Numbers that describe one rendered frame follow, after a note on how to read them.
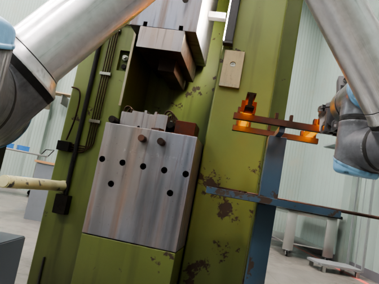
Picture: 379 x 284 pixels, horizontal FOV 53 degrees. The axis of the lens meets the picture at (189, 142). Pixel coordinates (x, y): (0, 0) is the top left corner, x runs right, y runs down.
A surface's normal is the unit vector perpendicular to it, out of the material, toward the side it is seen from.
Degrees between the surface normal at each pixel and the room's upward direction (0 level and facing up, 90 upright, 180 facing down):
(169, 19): 90
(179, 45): 90
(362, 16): 93
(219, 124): 90
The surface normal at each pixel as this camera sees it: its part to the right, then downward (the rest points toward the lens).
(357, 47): -0.44, 0.29
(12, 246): 0.98, 0.18
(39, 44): 0.34, 0.02
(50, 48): 0.50, 0.22
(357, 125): -0.47, -0.21
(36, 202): 0.08, -0.11
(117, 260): -0.14, -0.15
